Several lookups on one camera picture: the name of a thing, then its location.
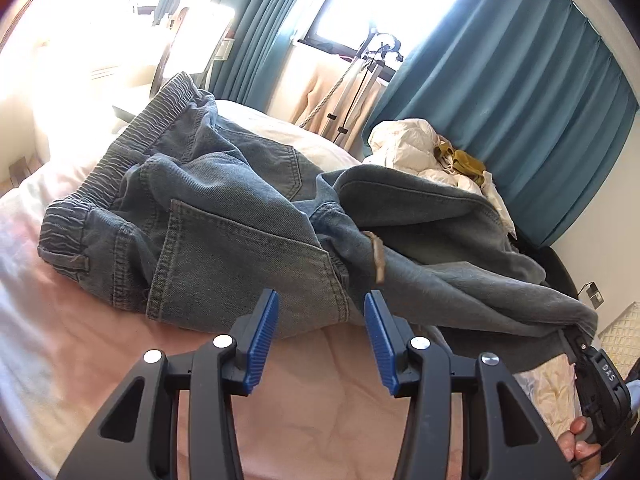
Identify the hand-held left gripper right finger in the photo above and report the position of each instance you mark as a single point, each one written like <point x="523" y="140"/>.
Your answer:
<point x="381" y="345"/>

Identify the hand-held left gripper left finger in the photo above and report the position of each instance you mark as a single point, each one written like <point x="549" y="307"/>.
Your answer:
<point x="261" y="340"/>

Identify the blue denim jeans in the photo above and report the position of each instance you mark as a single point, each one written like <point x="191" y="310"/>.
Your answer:
<point x="280" y="220"/>

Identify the person's right hand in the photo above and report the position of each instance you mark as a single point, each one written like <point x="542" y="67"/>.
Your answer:
<point x="575" y="447"/>

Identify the white quilted box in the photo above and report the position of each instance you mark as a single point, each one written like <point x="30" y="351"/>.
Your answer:
<point x="622" y="330"/>

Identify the pink bed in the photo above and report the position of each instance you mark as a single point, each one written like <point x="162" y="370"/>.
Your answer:
<point x="150" y="360"/>

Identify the olive green garment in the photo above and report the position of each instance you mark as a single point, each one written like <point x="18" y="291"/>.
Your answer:
<point x="462" y="162"/>

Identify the white puffer jacket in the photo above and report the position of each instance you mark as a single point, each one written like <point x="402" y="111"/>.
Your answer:
<point x="425" y="147"/>

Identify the garment steamer stand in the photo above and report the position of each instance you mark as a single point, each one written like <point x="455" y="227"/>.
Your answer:
<point x="360" y="75"/>

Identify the teal curtain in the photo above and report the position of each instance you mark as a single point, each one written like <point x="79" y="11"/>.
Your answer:
<point x="265" y="20"/>
<point x="515" y="90"/>

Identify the wooden chair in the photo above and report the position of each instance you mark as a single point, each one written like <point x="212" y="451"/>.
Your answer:
<point x="170" y="42"/>

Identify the wall power socket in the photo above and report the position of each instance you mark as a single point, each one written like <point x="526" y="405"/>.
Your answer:
<point x="593" y="294"/>

